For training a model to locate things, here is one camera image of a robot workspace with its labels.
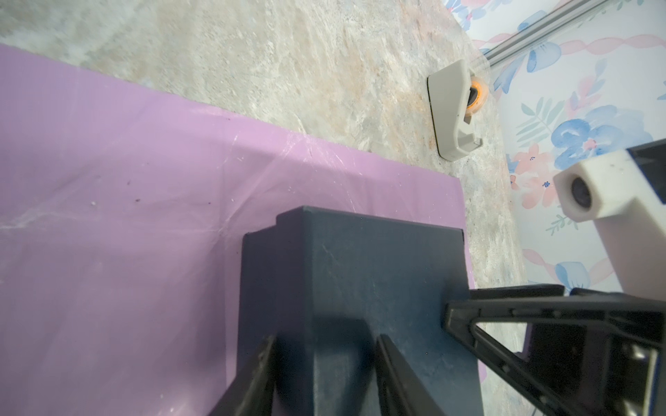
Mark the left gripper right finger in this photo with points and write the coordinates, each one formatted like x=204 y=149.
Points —
x=400 y=391

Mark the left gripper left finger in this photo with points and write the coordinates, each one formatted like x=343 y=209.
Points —
x=251 y=392

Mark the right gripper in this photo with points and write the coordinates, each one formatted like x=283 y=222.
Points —
x=578 y=352

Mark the dark navy gift box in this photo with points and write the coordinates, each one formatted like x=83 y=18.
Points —
x=327 y=284

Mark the purple wrapping paper sheet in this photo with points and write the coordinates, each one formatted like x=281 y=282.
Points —
x=122 y=215

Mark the beige tape dispenser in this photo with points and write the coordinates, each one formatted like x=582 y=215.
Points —
x=456 y=94

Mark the right aluminium corner post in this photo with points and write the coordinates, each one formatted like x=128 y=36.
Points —
x=570 y=13

